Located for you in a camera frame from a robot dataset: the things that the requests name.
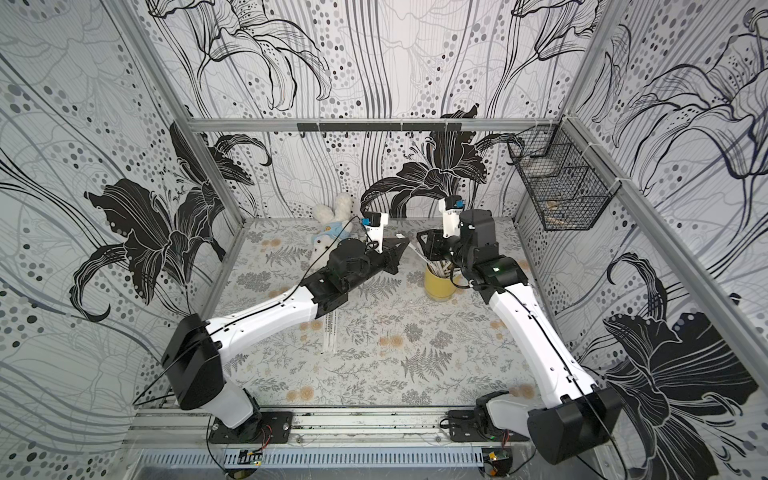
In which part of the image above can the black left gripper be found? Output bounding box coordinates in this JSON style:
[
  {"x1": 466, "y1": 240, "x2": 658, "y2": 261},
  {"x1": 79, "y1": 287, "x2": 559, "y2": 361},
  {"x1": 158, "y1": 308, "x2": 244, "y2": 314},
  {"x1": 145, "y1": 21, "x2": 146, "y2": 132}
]
[{"x1": 341, "y1": 234, "x2": 407, "y2": 289}]

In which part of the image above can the yellow plastic cup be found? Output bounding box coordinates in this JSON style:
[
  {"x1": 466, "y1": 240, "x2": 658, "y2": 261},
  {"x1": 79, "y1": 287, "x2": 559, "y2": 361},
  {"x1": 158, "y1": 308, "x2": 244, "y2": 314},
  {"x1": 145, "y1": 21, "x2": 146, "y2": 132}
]
[{"x1": 424, "y1": 266, "x2": 457, "y2": 302}]

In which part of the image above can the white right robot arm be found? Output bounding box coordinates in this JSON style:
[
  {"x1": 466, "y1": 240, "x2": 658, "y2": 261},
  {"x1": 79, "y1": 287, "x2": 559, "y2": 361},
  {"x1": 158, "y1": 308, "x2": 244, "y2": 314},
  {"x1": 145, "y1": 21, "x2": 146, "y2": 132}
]
[{"x1": 418, "y1": 206, "x2": 623, "y2": 464}]

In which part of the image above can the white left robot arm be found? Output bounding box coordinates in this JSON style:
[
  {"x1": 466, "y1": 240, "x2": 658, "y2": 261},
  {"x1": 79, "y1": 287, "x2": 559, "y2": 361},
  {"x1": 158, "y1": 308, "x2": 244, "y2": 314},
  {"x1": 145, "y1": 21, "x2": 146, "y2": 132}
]
[{"x1": 161, "y1": 238, "x2": 409, "y2": 429}]

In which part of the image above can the white teddy bear blue shirt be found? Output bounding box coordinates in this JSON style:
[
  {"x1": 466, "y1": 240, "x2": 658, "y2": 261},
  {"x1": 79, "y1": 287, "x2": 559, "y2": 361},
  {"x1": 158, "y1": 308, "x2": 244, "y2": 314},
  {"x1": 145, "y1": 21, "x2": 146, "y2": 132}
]
[{"x1": 310, "y1": 193, "x2": 354, "y2": 270}]

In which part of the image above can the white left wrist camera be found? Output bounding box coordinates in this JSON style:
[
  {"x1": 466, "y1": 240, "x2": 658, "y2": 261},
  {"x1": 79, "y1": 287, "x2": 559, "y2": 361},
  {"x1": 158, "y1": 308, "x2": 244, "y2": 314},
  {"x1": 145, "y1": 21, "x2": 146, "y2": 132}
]
[{"x1": 361, "y1": 212, "x2": 389, "y2": 253}]

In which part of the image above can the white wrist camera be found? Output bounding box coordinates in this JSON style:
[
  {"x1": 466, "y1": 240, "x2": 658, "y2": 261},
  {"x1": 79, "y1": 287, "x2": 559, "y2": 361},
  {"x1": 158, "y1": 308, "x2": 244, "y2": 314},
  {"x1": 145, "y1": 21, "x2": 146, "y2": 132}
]
[
  {"x1": 438, "y1": 195, "x2": 465, "y2": 238},
  {"x1": 361, "y1": 212, "x2": 389, "y2": 253}
]

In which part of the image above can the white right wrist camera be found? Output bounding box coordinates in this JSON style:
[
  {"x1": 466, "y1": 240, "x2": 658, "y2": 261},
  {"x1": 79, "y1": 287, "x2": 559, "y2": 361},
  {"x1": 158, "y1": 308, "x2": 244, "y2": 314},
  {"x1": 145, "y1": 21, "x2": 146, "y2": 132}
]
[{"x1": 438, "y1": 195, "x2": 465, "y2": 238}]

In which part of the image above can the black wire basket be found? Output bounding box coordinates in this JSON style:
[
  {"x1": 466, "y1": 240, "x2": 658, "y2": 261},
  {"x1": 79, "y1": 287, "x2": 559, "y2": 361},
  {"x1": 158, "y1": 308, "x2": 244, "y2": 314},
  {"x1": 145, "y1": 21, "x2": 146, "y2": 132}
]
[{"x1": 506, "y1": 124, "x2": 612, "y2": 231}]

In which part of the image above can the black hook rail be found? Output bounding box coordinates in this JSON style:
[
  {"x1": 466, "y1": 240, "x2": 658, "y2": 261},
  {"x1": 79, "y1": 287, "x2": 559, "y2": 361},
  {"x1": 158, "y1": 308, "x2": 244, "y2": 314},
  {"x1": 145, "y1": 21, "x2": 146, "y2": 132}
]
[{"x1": 296, "y1": 121, "x2": 463, "y2": 133}]

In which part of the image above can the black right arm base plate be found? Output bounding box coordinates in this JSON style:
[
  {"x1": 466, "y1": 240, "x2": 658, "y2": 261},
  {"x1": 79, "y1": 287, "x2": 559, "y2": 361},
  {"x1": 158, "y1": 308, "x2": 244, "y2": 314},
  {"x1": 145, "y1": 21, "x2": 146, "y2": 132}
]
[{"x1": 439, "y1": 409, "x2": 529, "y2": 445}]

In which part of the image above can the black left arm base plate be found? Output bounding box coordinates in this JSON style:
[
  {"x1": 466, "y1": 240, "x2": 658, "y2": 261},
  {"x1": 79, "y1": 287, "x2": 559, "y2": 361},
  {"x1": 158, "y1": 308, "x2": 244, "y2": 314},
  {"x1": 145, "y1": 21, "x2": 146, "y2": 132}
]
[{"x1": 207, "y1": 410, "x2": 294, "y2": 445}]

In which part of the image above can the grey slotted cable duct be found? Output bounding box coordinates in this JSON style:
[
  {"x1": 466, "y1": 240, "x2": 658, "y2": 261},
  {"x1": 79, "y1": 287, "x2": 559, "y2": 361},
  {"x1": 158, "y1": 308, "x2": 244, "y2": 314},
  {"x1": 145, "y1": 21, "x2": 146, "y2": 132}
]
[{"x1": 140, "y1": 447, "x2": 484, "y2": 469}]

